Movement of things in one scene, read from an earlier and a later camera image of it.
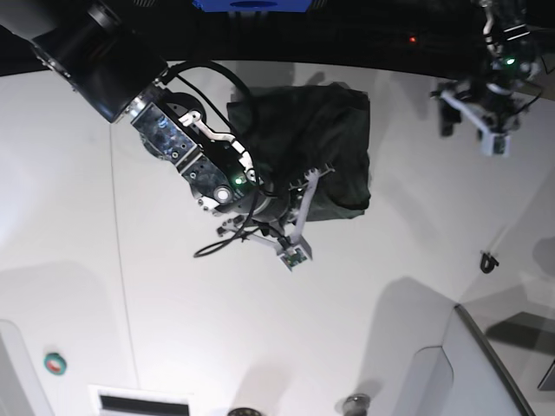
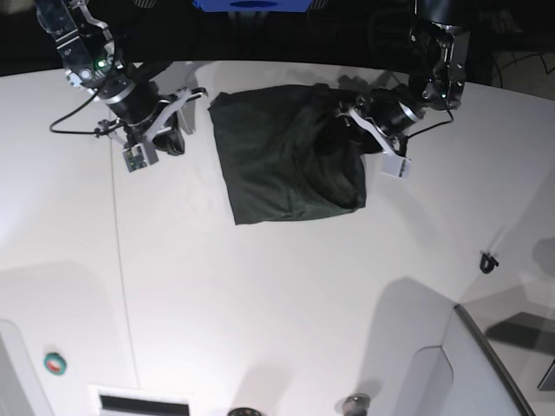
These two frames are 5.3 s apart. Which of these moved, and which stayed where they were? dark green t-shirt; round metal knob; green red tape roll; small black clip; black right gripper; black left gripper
Moved: black left gripper; black right gripper
Stayed: small black clip; green red tape roll; dark green t-shirt; round metal knob
